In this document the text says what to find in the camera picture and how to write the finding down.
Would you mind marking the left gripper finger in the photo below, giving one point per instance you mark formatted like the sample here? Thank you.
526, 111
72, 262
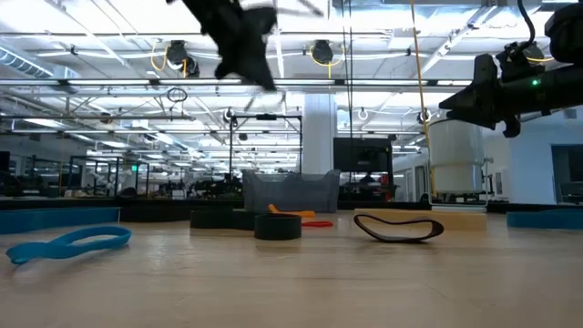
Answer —
225, 68
259, 68

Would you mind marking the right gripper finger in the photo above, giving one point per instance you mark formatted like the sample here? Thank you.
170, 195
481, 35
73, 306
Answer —
471, 117
464, 100

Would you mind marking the small black block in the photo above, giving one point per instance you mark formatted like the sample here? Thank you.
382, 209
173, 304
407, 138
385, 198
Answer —
438, 228

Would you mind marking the orange rubber band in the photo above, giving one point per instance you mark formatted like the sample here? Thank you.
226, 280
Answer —
296, 213

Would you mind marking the long black rubber band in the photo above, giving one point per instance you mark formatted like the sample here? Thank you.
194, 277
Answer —
278, 228

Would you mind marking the red rubber band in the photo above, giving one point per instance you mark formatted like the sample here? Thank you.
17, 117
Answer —
319, 224

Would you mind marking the grey blue rubber band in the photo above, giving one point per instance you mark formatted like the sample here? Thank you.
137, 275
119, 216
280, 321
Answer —
54, 219

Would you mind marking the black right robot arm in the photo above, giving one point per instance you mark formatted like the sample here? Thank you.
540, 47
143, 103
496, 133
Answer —
567, 32

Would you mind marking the grey plastic bin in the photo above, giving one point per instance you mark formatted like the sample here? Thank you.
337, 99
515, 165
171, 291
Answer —
291, 193

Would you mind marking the small blue rubber band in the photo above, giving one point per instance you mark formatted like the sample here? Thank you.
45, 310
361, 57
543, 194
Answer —
41, 249

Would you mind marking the white cylinder on stand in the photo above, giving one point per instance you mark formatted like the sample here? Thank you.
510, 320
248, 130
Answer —
455, 155

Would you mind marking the white building column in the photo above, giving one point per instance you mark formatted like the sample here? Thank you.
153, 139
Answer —
319, 136

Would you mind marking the black monitor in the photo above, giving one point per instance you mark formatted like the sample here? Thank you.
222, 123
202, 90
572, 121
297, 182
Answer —
362, 155

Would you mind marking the long ceiling light strip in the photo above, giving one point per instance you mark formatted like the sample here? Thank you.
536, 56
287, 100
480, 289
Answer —
109, 82

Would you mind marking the grey ceiling beam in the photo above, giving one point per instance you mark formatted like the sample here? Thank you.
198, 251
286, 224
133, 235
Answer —
91, 117

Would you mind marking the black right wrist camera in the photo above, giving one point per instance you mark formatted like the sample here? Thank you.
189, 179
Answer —
517, 59

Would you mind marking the black workstation frame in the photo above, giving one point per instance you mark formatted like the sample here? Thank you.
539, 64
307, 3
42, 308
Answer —
109, 158

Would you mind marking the ribbed ventilation duct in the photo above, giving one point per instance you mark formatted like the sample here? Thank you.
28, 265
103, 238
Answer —
23, 64

